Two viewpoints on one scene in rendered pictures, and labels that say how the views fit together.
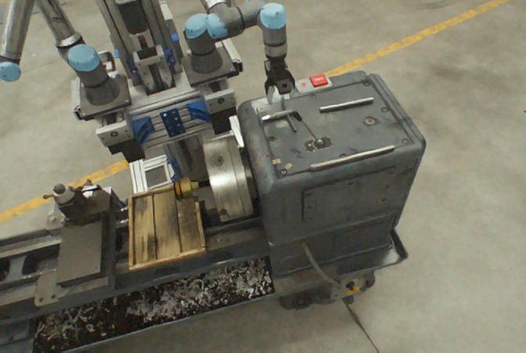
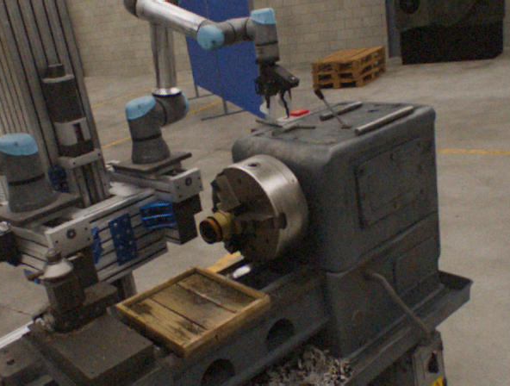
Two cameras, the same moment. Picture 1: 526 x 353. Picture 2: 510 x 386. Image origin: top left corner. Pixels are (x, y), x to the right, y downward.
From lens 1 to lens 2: 1.28 m
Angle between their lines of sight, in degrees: 40
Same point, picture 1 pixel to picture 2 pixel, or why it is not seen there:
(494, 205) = (499, 287)
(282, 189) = (341, 154)
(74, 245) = (86, 344)
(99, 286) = (158, 369)
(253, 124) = (265, 140)
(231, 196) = (286, 194)
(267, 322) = not seen: outside the picture
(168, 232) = (204, 310)
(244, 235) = (301, 281)
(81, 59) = (19, 140)
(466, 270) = not seen: outside the picture
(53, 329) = not seen: outside the picture
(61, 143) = not seen: outside the picture
